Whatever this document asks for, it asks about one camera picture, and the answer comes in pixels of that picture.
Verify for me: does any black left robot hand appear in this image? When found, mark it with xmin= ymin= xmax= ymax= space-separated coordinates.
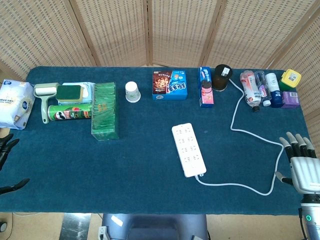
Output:
xmin=0 ymin=133 xmax=30 ymax=196

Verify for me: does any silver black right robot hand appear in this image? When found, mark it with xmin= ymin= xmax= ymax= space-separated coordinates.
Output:
xmin=274 ymin=131 xmax=320 ymax=195

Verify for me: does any white power strip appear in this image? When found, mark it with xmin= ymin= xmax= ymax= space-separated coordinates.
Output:
xmin=171 ymin=122 xmax=208 ymax=178

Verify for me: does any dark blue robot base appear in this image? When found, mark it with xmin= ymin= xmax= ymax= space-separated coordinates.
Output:
xmin=98 ymin=213 xmax=210 ymax=240

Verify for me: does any white tissue pack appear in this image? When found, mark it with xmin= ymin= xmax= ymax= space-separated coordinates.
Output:
xmin=0 ymin=79 xmax=36 ymax=131

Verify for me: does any green Pringles can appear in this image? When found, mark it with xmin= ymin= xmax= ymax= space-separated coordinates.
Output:
xmin=47 ymin=103 xmax=94 ymax=122

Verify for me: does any small purple box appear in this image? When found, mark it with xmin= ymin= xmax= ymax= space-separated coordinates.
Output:
xmin=280 ymin=90 xmax=301 ymax=109

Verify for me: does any green yellow sponge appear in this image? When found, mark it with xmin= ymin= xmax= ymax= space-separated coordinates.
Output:
xmin=55 ymin=84 xmax=86 ymax=103

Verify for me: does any white and blue bottle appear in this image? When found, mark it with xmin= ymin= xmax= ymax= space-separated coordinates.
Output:
xmin=265 ymin=72 xmax=284 ymax=109

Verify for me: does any yellow green lidded container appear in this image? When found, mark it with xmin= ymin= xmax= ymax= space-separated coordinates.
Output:
xmin=278 ymin=68 xmax=303 ymax=92

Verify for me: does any clear bottle with purple label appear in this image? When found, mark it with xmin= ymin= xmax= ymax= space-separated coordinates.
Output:
xmin=253 ymin=70 xmax=273 ymax=107

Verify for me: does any light blue wet wipes pack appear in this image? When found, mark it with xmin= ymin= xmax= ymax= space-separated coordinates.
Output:
xmin=57 ymin=81 xmax=97 ymax=106

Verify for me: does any plastic bottle with red label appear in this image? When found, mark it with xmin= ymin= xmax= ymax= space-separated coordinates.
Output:
xmin=239 ymin=69 xmax=262 ymax=113

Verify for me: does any green tea box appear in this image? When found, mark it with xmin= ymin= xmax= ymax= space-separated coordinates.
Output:
xmin=90 ymin=81 xmax=120 ymax=141

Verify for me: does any grey metal plate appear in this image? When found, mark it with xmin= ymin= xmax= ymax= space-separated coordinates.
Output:
xmin=59 ymin=212 xmax=92 ymax=240

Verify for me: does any black mesh pen holder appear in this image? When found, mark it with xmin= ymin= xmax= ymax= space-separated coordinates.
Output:
xmin=211 ymin=63 xmax=234 ymax=93

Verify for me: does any slim blue pink Oreo box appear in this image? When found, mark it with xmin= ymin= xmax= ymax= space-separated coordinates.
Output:
xmin=197 ymin=66 xmax=215 ymax=109

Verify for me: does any blue tablecloth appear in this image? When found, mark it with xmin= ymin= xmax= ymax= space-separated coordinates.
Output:
xmin=0 ymin=65 xmax=314 ymax=216

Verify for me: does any white paper cup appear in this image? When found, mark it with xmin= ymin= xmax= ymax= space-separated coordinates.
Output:
xmin=124 ymin=81 xmax=142 ymax=104

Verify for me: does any blue chocolate cookie box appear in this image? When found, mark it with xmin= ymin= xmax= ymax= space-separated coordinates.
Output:
xmin=152 ymin=69 xmax=189 ymax=102

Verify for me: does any woven wooden folding screen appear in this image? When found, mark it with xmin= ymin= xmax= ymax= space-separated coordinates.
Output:
xmin=0 ymin=0 xmax=320 ymax=154

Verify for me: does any lint roller with green handle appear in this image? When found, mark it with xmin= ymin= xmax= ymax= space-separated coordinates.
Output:
xmin=33 ymin=82 xmax=60 ymax=125

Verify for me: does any white power cable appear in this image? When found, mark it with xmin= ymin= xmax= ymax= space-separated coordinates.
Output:
xmin=194 ymin=78 xmax=285 ymax=197

